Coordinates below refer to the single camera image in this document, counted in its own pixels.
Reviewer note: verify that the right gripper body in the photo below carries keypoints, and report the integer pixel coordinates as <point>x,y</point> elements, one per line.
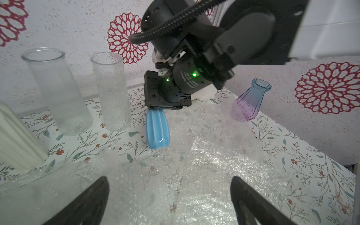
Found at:
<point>189,75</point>

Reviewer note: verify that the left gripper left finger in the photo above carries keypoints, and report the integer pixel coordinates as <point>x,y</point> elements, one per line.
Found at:
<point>87,209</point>

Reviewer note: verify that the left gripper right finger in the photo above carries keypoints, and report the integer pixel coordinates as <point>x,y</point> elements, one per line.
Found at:
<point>250,207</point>

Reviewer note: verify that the bubble item front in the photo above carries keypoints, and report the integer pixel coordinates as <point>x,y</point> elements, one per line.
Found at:
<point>205,197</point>

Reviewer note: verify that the bubble item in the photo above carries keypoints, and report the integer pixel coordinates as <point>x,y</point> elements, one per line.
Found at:
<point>149,191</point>
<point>205,197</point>

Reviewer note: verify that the purple blue glass vase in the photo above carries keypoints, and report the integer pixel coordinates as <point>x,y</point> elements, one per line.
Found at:
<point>247,105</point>

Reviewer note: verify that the cream ribbed ceramic vase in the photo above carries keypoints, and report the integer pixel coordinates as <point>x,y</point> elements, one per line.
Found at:
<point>19,148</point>

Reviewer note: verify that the bubble purple vase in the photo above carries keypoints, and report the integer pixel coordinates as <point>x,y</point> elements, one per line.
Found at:
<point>214,124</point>

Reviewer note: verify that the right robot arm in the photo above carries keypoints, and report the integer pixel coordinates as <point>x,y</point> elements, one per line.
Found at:
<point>199,54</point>

